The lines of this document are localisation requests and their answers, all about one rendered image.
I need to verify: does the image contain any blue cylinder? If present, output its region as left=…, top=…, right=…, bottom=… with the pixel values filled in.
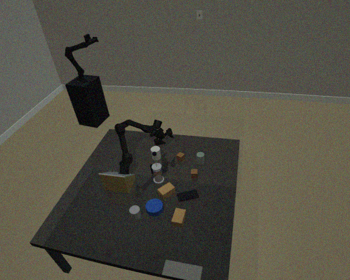
left=145, top=199, right=164, bottom=217

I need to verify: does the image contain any glass french press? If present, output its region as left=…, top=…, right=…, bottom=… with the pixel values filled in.
left=150, top=151, right=164, bottom=184

